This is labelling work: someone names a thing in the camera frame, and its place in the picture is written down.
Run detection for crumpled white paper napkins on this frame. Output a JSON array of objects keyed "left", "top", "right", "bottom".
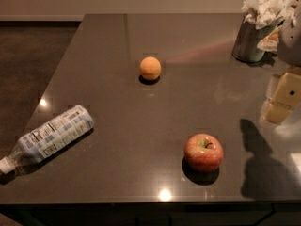
[{"left": 242, "top": 0, "right": 298, "bottom": 29}]

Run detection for red apple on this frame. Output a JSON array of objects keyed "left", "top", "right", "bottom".
[{"left": 184, "top": 134, "right": 224, "bottom": 173}]

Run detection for metal cup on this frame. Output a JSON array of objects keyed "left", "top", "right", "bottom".
[{"left": 231, "top": 22, "right": 276, "bottom": 63}]

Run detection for plastic water bottle with label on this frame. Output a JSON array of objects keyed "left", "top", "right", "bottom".
[{"left": 0, "top": 105, "right": 94, "bottom": 174}]

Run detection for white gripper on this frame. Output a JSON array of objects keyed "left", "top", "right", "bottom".
[{"left": 261, "top": 4, "right": 301, "bottom": 124}]

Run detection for orange fruit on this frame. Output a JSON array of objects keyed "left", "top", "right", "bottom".
[{"left": 139, "top": 56, "right": 161, "bottom": 81}]

